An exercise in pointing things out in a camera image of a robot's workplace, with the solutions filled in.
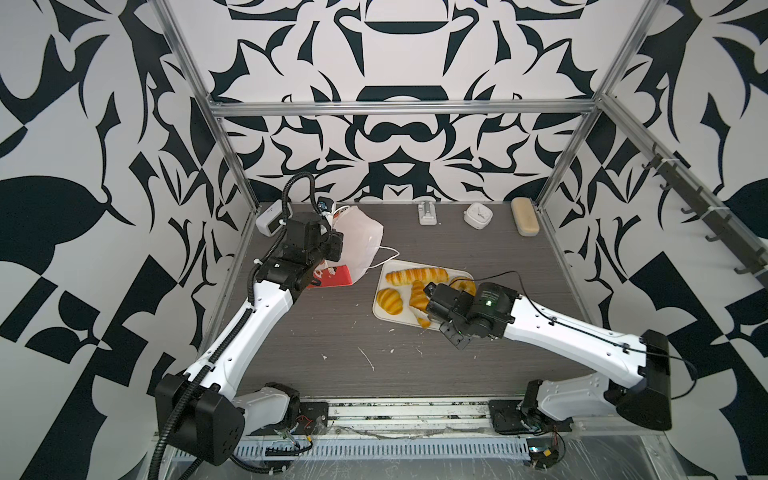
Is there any red white paper bag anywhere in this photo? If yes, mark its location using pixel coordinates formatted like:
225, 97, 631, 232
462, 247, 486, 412
314, 205, 400, 288

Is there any long ridged fake loaf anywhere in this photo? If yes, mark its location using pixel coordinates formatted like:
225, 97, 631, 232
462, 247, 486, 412
385, 267, 449, 287

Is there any round yellow fake bun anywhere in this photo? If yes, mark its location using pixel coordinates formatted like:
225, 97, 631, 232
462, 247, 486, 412
376, 288, 403, 316

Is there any yellow fake bagel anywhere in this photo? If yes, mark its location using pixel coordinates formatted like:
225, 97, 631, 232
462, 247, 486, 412
450, 278, 477, 296

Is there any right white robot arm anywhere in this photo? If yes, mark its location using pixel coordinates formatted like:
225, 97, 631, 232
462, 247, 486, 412
424, 282, 672, 435

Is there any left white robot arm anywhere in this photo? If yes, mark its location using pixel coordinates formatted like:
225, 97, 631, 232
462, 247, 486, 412
148, 211, 343, 479

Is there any white digital clock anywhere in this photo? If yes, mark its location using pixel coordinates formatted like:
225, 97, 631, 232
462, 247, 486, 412
255, 200, 286, 237

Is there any white plastic tray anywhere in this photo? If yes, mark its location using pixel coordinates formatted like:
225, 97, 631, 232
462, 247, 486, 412
372, 260, 476, 331

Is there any small white alarm clock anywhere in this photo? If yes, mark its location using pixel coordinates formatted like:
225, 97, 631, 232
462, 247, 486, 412
463, 203, 493, 230

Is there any beige glasses case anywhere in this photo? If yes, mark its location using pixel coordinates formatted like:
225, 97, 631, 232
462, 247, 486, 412
510, 197, 540, 237

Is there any small circuit board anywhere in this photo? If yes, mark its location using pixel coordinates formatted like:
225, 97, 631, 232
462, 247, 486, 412
526, 435, 567, 470

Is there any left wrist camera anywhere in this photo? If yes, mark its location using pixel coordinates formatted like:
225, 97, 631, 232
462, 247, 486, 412
317, 196, 335, 214

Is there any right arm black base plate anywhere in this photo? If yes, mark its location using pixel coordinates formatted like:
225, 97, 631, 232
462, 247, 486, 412
488, 399, 572, 435

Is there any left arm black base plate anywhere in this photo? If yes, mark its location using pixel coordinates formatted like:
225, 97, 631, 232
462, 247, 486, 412
244, 399, 330, 436

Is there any black corrugated cable conduit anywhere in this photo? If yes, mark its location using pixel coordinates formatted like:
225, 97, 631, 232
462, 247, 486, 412
147, 383, 314, 480

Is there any grey wall hook rail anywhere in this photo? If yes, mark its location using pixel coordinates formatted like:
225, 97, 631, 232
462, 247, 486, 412
641, 143, 767, 289

